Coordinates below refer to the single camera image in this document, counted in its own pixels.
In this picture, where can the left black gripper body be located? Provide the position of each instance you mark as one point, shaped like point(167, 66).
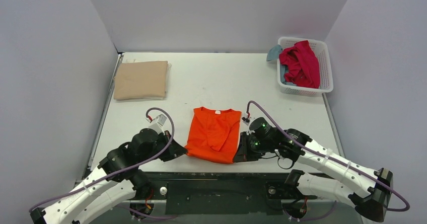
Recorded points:
point(171, 148)

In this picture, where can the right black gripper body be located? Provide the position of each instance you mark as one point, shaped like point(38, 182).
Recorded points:
point(245, 147)

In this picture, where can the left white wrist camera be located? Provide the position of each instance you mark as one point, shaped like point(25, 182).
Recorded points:
point(157, 123)

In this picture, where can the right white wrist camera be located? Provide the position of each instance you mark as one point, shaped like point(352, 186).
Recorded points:
point(247, 119)

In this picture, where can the folded beige t shirt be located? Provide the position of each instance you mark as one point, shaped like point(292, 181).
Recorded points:
point(141, 80)

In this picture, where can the crimson red t shirt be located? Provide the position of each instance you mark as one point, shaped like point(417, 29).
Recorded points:
point(302, 65)

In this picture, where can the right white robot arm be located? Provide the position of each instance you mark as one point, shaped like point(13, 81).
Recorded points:
point(365, 189)

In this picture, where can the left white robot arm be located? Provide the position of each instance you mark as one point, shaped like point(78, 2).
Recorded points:
point(116, 178)

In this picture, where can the white plastic laundry basket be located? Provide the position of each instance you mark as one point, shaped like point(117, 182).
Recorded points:
point(320, 50)

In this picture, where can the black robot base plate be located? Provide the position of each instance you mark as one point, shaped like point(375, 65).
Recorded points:
point(181, 193)

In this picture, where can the teal blue t shirt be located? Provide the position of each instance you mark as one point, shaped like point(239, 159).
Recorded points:
point(274, 53)

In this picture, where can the orange t shirt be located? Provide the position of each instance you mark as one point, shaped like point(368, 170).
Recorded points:
point(214, 135)

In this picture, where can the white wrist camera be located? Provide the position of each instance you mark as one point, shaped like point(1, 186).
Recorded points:
point(247, 119)
point(157, 123)

